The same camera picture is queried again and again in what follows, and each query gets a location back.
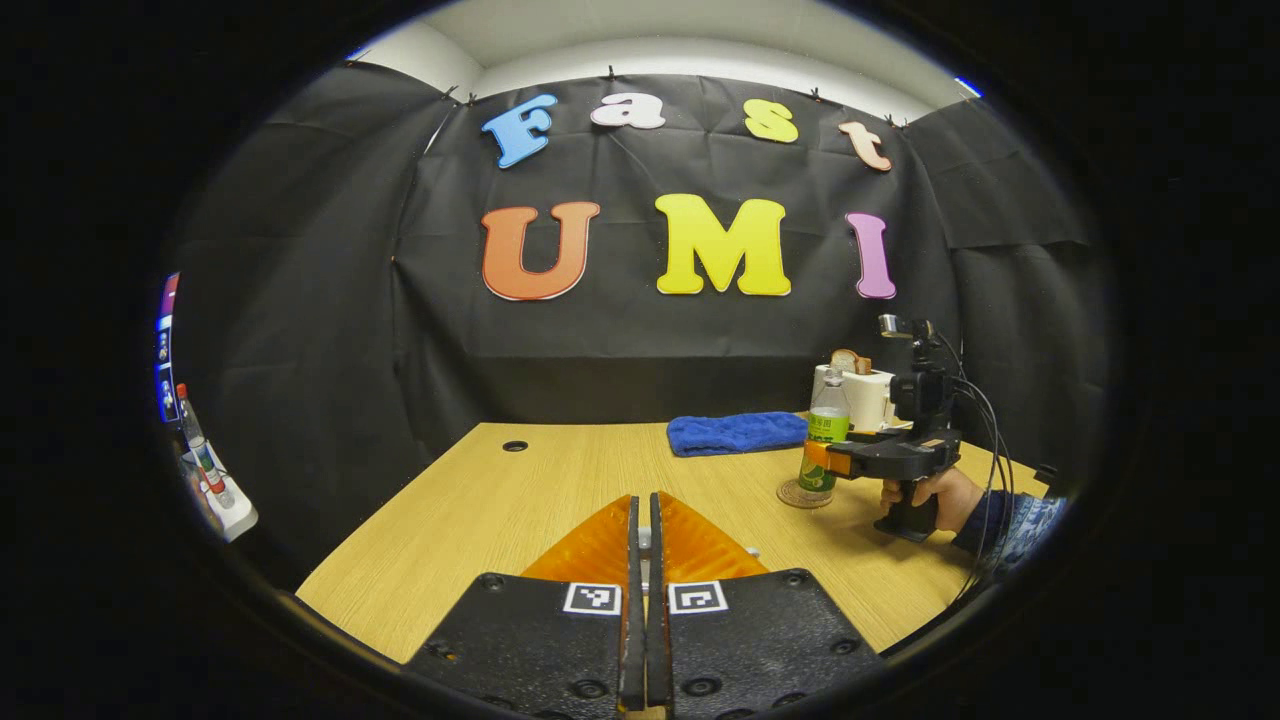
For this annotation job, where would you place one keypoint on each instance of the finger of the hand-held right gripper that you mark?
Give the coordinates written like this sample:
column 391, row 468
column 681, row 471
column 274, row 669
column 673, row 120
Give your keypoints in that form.
column 825, row 458

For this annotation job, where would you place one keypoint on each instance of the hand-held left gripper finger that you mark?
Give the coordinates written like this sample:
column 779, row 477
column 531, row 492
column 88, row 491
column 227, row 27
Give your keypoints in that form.
column 632, row 600
column 657, row 600

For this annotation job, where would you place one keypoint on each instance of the green label water bottle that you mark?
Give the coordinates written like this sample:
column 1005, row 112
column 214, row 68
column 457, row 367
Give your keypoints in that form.
column 828, row 420

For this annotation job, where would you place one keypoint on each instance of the round brown coaster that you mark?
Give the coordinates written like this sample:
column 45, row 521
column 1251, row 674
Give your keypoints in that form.
column 800, row 497

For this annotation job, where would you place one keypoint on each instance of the red-capped small bottle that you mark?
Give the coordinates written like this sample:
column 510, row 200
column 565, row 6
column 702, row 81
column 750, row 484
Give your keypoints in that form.
column 215, row 480
column 188, row 415

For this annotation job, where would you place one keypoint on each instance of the white toaster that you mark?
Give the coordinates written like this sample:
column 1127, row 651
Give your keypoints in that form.
column 870, row 400

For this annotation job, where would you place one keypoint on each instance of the blue towel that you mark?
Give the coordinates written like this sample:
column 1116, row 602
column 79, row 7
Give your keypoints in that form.
column 735, row 433

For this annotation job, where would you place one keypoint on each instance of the bread slice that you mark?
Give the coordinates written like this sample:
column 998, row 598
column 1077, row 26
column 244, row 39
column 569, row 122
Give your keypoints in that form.
column 850, row 361

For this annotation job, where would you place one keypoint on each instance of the black backdrop cloth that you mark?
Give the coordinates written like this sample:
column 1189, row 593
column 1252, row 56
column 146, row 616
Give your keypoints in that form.
column 620, row 340

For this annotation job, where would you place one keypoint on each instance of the lit screen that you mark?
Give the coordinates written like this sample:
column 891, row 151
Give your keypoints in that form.
column 166, row 345

